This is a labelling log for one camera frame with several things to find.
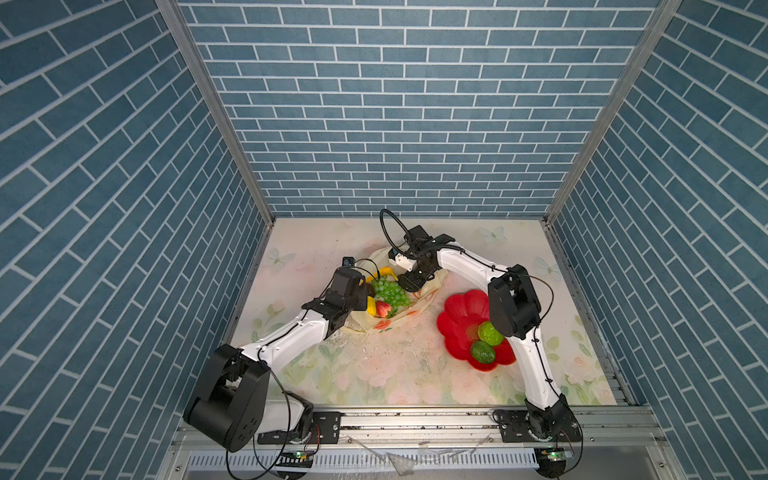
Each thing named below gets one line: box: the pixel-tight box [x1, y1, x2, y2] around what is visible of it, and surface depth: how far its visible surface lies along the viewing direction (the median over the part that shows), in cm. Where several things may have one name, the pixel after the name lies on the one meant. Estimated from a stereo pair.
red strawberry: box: [376, 300, 392, 318], surface depth 93 cm
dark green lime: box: [471, 340, 495, 365], surface depth 82 cm
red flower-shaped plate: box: [436, 290, 516, 372], surface depth 92 cm
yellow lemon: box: [366, 296, 377, 317], surface depth 93 cm
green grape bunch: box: [371, 275, 411, 308], surface depth 96 cm
